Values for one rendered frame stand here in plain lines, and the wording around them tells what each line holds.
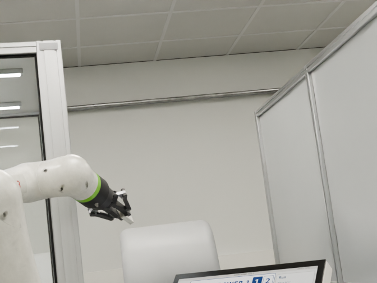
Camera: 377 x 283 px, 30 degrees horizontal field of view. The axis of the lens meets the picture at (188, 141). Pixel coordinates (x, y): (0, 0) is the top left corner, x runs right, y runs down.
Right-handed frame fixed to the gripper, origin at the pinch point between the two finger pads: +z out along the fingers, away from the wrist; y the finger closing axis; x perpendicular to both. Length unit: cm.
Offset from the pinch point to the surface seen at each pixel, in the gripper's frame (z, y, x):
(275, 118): 158, -56, -93
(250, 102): 302, -47, -198
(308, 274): 6, -40, 41
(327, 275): 7, -45, 43
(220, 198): 309, 11, -140
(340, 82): 75, -85, -45
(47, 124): -13.0, 9.1, -35.4
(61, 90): -13.5, 0.4, -44.2
